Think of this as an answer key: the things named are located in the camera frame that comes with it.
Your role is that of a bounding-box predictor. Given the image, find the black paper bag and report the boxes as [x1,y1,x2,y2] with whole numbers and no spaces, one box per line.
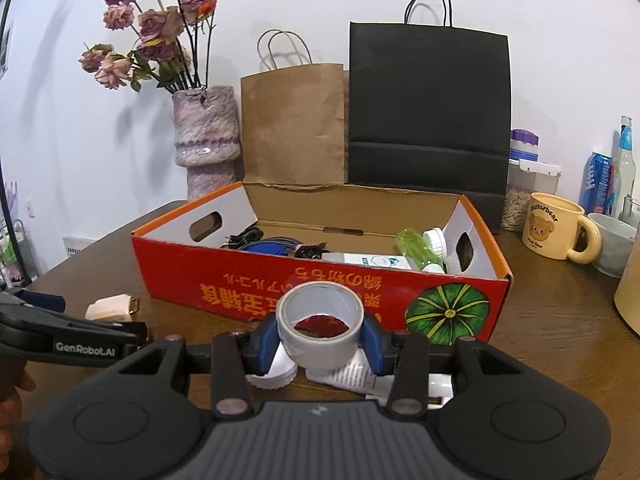
[347,0,512,232]

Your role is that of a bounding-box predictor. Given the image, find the white round lid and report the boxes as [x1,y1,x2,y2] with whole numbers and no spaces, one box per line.
[246,344,298,390]

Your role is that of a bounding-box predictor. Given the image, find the person's left hand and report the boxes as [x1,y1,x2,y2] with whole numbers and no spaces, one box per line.
[0,370,37,471]

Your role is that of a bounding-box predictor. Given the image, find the white power adapter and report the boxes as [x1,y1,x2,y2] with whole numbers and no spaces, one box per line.
[85,294,140,322]

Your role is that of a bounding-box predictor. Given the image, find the translucent cotton swab container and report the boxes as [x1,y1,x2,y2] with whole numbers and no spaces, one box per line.
[321,252,412,270]

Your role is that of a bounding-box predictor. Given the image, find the clear glass bottle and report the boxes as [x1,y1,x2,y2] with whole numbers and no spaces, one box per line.
[611,116,637,218]

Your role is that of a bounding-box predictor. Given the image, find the grey ceramic bowl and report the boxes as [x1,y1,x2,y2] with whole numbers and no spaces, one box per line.
[588,212,636,278]

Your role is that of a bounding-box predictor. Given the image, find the brown paper bag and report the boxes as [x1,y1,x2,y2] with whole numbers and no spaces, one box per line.
[240,28,348,188]

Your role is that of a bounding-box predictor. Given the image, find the purple textured vase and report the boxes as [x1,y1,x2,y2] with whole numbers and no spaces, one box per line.
[171,86,241,200]

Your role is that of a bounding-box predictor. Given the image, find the white printed paper sachet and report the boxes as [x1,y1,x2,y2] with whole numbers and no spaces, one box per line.
[306,349,454,410]

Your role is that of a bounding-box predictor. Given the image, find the dried pink roses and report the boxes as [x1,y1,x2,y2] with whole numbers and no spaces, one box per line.
[78,0,218,94]

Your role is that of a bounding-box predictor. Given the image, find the blue soda can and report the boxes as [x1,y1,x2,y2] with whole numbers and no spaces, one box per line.
[579,152,613,214]

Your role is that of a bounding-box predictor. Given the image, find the cream thermos jug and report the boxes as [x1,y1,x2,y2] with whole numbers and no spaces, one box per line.
[614,242,640,336]

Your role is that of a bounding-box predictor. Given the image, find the purple white lidded container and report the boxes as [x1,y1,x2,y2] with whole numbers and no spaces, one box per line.
[509,129,539,162]

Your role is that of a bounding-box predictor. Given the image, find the red cardboard box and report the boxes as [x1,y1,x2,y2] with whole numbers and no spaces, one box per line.
[131,182,513,344]

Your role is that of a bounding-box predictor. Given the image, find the white tape roll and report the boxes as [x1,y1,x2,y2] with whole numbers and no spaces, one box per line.
[276,282,364,370]

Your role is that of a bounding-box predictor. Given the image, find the thin black cable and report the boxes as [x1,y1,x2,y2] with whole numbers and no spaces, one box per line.
[220,225,265,250]

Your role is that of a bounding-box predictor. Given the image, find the small white bottle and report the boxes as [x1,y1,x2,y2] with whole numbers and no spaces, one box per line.
[422,228,448,274]

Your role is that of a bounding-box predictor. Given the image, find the clear jar with seeds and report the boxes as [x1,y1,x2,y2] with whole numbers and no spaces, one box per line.
[501,159,562,232]

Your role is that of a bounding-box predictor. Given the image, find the green plastic bottle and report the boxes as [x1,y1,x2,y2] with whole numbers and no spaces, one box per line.
[396,229,433,272]

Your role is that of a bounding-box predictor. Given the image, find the yellow bear mug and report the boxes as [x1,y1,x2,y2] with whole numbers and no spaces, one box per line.
[522,192,602,264]

